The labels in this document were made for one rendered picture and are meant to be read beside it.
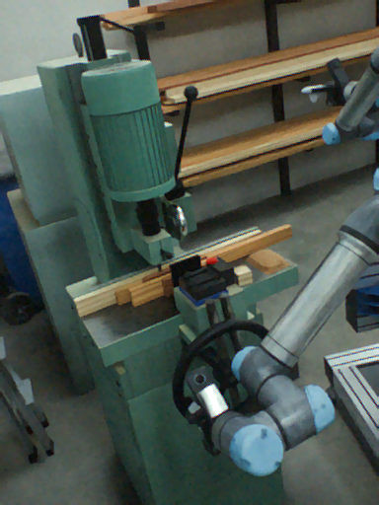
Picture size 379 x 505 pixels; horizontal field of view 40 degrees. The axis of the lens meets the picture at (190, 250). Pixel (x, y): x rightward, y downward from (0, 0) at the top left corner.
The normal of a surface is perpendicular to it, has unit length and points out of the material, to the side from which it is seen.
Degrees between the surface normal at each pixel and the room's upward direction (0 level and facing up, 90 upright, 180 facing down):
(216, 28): 90
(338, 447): 0
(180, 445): 90
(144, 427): 90
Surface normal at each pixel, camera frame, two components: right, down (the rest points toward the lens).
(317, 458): -0.16, -0.88
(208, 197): 0.40, 0.35
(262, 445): 0.26, -0.11
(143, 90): 0.70, 0.22
